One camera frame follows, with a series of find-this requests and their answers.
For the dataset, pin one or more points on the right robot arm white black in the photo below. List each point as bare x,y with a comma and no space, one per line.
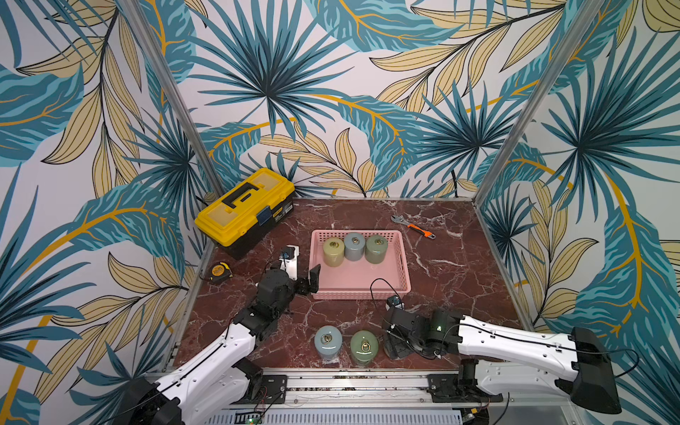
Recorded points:
499,361

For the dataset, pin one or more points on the green tea canister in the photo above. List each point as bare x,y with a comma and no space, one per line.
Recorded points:
364,347
375,249

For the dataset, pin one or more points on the left aluminium corner post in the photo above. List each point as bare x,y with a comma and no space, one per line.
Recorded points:
142,30

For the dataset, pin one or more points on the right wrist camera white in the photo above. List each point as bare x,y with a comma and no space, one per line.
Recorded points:
394,302

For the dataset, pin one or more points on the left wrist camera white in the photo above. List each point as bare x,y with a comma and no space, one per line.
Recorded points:
288,261

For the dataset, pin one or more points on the blue-grey tea canister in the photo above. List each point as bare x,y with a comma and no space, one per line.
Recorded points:
355,244
328,342

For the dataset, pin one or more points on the pink plastic basket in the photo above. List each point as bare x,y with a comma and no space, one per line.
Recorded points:
361,279

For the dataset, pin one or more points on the yellow black tape measure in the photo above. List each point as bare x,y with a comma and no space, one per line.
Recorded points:
219,272

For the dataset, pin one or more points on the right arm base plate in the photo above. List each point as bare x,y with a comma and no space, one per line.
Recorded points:
450,388

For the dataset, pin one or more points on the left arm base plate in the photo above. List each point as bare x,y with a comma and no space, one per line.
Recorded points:
267,390

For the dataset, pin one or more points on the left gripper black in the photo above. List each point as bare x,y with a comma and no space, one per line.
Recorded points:
313,280

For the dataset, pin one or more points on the right aluminium corner post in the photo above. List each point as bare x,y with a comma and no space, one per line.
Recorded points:
586,15

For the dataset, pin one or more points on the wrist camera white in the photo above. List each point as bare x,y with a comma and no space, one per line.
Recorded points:
288,261
394,302

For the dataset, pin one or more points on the aluminium front rail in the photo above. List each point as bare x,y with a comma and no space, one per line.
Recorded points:
391,390

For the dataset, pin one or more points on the aluminium corner post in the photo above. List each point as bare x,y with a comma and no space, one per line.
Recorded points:
142,30
586,15

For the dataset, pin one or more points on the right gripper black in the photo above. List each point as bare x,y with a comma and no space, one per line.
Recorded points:
391,329

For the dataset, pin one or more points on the yellow black toolbox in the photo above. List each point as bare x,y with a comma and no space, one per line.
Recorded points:
239,220

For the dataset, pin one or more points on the olive tea canister back left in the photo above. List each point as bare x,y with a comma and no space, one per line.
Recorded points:
333,252

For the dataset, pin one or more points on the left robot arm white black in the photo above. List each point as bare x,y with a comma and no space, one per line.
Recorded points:
221,374

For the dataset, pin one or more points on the orange handled adjustable wrench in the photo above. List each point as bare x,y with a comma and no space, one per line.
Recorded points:
400,220

